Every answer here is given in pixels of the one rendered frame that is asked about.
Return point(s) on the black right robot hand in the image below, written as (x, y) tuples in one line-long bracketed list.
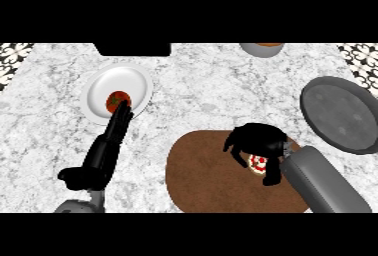
[(258, 136)]

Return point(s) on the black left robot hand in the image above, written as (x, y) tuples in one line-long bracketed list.
[(105, 146)]

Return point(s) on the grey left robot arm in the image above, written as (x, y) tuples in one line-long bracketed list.
[(86, 203)]

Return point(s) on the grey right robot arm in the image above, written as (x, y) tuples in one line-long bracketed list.
[(322, 181)]

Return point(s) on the red and white cupcake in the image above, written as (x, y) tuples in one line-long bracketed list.
[(258, 164)]

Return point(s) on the brown round cutting board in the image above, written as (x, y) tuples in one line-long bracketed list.
[(211, 176)]

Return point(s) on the dark grey round pan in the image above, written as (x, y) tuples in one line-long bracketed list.
[(340, 115)]

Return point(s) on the red tomato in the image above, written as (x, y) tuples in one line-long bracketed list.
[(117, 99)]

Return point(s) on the white oval plate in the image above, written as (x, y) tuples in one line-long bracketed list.
[(118, 90)]

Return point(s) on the grey bowl with orange content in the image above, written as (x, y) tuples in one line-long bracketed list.
[(261, 49)]

